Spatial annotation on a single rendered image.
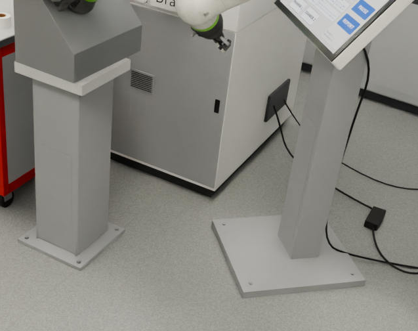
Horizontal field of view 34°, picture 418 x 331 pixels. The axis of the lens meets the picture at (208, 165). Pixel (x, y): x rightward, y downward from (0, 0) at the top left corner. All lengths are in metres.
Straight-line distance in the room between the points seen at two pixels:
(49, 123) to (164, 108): 0.68
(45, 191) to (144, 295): 0.53
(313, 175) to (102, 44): 0.89
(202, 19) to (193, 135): 1.12
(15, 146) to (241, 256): 0.99
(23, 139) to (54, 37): 0.72
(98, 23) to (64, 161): 0.51
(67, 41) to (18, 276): 0.91
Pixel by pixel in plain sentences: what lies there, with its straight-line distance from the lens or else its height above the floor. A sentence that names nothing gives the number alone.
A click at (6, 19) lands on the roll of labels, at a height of 0.80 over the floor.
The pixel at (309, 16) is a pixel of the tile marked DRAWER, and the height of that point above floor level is 1.00.
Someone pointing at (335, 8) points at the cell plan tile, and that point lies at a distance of 2.26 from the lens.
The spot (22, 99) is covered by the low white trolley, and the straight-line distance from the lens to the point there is 2.76.
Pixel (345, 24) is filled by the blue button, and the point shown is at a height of 1.04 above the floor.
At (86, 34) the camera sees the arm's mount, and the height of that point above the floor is 0.89.
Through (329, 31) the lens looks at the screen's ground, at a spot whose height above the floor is 1.01.
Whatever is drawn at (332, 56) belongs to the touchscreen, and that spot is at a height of 0.97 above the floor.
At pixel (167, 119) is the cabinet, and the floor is 0.33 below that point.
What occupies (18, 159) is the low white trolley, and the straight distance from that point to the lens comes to 2.86.
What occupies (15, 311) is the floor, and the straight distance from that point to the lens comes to 2.49.
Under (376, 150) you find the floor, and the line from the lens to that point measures 3.73.
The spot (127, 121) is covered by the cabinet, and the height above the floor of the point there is 0.25.
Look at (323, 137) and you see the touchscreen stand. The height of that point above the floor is 0.59.
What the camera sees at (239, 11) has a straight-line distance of 2.64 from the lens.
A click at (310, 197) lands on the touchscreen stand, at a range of 2.57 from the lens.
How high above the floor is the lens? 1.72
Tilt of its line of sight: 31 degrees down
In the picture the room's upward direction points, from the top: 7 degrees clockwise
